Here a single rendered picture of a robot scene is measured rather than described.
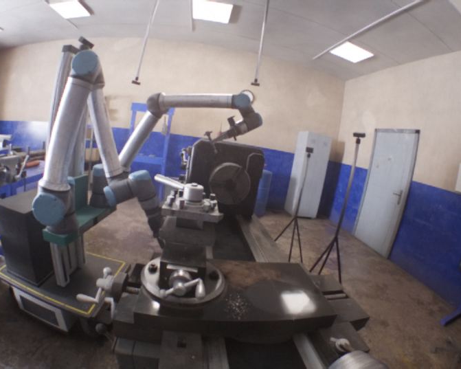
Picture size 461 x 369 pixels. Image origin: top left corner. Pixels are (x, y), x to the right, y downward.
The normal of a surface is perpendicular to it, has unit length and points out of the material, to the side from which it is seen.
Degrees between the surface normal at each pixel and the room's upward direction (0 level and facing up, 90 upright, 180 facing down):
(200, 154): 90
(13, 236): 90
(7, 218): 90
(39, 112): 90
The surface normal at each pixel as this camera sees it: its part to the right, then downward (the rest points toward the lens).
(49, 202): 0.40, 0.31
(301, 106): 0.13, 0.20
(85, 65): 0.47, 0.11
